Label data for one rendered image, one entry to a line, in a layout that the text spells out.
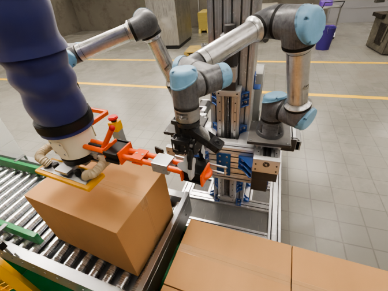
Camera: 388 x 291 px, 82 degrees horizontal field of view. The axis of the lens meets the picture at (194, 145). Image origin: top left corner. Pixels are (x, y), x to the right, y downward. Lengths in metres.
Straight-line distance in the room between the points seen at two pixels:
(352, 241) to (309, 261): 0.92
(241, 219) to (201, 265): 0.67
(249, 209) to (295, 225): 0.45
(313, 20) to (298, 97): 0.31
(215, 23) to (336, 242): 1.84
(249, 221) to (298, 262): 0.60
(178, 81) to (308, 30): 0.48
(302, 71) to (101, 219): 1.03
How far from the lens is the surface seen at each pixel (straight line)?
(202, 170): 0.76
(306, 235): 2.19
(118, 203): 1.14
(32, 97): 0.98
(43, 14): 0.93
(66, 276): 1.48
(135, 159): 0.88
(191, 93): 0.61
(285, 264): 1.39
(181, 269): 1.35
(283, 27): 0.91
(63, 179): 1.14
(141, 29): 1.16
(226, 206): 1.97
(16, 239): 1.89
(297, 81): 1.01
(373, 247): 2.34
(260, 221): 1.91
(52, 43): 0.93
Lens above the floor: 1.76
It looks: 37 degrees down
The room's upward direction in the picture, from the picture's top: 6 degrees counter-clockwise
